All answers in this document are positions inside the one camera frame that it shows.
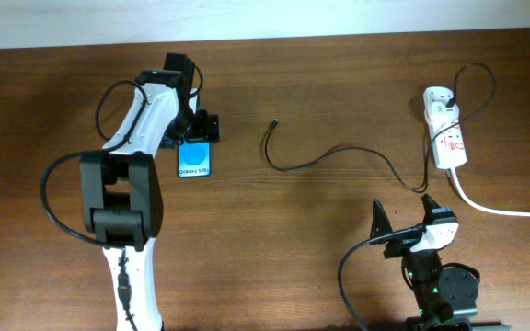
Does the white power strip cord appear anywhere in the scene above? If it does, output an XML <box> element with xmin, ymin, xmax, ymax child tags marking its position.
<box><xmin>447</xmin><ymin>166</ymin><xmax>530</xmax><ymax>220</ymax></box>

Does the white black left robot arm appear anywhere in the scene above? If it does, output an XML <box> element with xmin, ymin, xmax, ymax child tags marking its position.
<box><xmin>79</xmin><ymin>52</ymin><xmax>220</xmax><ymax>330</ymax></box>

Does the black USB charging cable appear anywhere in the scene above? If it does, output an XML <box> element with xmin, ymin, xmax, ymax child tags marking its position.
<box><xmin>263</xmin><ymin>62</ymin><xmax>498</xmax><ymax>194</ymax></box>

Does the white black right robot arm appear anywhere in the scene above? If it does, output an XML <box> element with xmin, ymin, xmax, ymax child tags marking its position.
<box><xmin>370</xmin><ymin>194</ymin><xmax>480</xmax><ymax>325</ymax></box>

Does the white USB charger plug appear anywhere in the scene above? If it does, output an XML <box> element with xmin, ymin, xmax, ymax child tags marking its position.
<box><xmin>424</xmin><ymin>100</ymin><xmax>459</xmax><ymax>125</ymax></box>

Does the blue screen Galaxy smartphone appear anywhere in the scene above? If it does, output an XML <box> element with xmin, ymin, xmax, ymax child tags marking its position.
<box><xmin>178</xmin><ymin>143</ymin><xmax>212</xmax><ymax>178</ymax></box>

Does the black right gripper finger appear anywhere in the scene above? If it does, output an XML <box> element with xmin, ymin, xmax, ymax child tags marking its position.
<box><xmin>370</xmin><ymin>199</ymin><xmax>393</xmax><ymax>245</ymax></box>
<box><xmin>421</xmin><ymin>194</ymin><xmax>454</xmax><ymax>225</ymax></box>

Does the white power strip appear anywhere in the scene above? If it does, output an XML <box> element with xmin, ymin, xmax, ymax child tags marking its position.
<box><xmin>423</xmin><ymin>86</ymin><xmax>467</xmax><ymax>170</ymax></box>

